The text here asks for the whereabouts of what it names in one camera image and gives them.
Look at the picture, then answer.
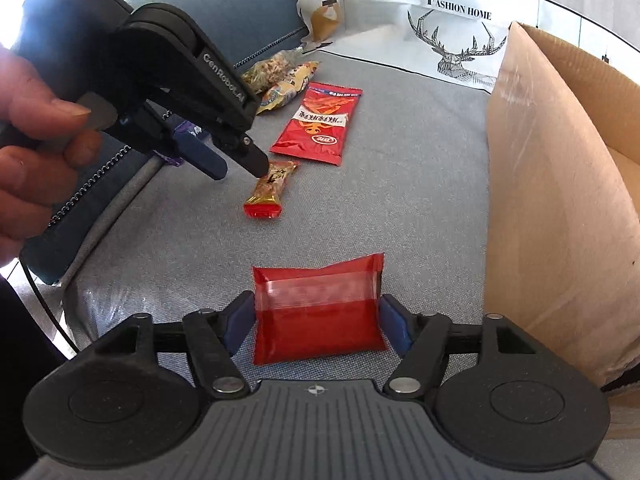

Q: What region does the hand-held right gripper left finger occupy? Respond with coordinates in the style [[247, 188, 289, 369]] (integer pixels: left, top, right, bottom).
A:
[[95, 290, 257, 401]]

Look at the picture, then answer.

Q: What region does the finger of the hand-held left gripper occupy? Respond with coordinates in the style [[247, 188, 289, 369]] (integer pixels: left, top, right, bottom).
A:
[[172, 126, 229, 181], [215, 134, 271, 179]]

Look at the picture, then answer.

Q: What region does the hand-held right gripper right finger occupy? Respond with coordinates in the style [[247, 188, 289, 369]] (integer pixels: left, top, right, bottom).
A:
[[377, 294, 543, 401]]

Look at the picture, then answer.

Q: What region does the purple chocolate bar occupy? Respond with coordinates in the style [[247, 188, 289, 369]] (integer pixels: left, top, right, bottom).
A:
[[160, 115, 206, 168]]

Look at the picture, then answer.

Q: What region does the small red orange snack bar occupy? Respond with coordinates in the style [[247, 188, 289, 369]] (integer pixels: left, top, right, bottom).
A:
[[243, 159, 300, 220]]

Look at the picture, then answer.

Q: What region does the large red snack packet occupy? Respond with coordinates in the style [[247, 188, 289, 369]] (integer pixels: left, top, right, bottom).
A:
[[269, 81, 363, 167]]

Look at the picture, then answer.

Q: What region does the red square snack packet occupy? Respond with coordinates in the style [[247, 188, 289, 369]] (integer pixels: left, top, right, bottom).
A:
[[250, 252, 387, 366]]

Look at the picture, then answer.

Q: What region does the yellow snack packet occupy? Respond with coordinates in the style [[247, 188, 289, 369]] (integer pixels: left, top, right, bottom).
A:
[[255, 60, 321, 116]]

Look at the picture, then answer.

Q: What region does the clear grain snack packet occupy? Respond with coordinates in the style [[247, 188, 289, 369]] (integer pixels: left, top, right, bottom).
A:
[[240, 47, 306, 93]]

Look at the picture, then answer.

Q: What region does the cardboard box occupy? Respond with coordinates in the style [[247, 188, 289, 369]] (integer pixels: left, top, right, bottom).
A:
[[485, 20, 640, 401]]

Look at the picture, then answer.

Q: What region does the person's left hand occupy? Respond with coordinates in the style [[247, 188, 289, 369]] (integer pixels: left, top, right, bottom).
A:
[[0, 52, 118, 266]]

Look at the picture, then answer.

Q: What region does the dark blue cushion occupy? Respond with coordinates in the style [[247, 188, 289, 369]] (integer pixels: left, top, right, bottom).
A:
[[20, 0, 311, 286]]

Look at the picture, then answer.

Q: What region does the black cable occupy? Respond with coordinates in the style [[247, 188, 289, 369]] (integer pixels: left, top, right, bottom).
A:
[[20, 255, 81, 361]]

